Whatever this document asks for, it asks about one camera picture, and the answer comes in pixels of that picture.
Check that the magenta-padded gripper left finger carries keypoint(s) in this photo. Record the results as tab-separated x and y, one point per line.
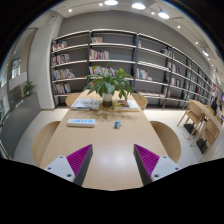
61	166

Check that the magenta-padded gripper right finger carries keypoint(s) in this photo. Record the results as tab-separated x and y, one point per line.
164	166

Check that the white charger block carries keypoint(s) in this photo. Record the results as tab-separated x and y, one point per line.
117	124

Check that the round-backed wooden chair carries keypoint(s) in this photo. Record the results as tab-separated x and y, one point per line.
71	99
45	140
168	140
142	101

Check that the white power strip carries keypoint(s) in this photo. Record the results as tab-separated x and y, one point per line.
81	122

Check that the large white grey book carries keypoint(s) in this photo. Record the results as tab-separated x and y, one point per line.
85	104

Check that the yellow-edged picture book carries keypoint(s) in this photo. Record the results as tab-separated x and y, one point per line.
126	105

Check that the small green floor plant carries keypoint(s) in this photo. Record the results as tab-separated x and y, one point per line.
29	88

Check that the green potted plant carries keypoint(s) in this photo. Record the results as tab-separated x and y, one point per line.
108	83

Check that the grey shelf unit with books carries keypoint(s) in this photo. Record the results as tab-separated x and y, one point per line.
116	53

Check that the group of ceiling lights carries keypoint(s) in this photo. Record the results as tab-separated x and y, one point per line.
138	5

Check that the group of wooden frame chairs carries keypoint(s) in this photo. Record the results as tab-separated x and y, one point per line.
198	115

